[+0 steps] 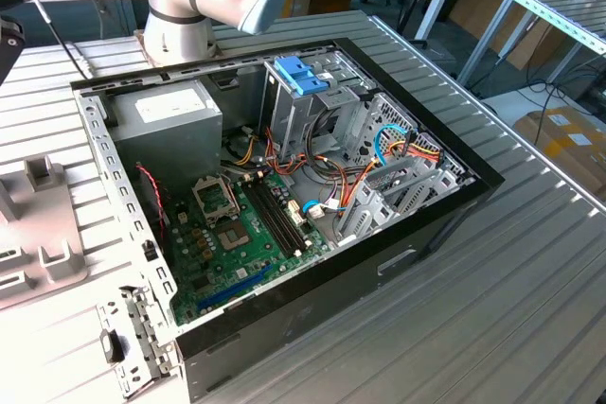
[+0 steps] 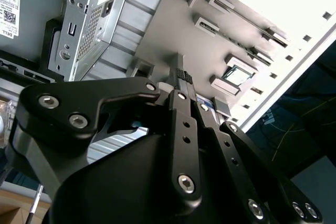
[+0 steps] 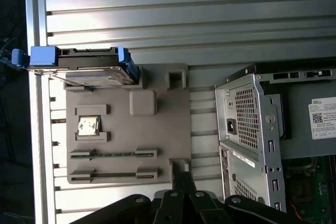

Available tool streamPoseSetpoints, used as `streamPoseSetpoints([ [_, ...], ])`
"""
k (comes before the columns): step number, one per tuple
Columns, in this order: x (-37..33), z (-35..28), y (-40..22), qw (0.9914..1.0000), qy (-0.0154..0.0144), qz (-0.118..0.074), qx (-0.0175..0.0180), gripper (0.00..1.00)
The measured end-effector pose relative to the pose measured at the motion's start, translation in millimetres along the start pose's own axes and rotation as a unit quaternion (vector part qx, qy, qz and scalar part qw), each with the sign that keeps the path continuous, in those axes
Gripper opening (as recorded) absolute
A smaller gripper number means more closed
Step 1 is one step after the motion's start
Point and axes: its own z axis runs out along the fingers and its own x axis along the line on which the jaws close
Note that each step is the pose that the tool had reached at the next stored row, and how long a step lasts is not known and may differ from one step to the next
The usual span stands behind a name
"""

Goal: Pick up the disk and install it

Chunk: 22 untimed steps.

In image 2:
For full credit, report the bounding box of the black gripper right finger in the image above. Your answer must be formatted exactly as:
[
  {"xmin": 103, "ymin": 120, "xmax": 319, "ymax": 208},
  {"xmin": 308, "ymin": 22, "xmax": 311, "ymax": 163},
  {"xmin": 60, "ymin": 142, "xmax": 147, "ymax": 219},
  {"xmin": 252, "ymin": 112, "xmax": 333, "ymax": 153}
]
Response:
[{"xmin": 185, "ymin": 72, "xmax": 324, "ymax": 224}]

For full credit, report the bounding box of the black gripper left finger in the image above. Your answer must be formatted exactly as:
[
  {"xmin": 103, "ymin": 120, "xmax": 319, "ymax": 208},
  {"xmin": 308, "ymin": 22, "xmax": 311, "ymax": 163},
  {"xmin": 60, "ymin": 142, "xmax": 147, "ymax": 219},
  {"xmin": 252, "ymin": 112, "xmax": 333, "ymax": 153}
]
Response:
[{"xmin": 15, "ymin": 68, "xmax": 203, "ymax": 209}]

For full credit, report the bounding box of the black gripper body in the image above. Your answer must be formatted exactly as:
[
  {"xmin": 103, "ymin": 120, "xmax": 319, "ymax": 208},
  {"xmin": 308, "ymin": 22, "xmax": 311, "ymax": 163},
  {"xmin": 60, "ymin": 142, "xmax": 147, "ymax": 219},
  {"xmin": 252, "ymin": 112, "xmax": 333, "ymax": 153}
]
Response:
[{"xmin": 5, "ymin": 124, "xmax": 289, "ymax": 224}]

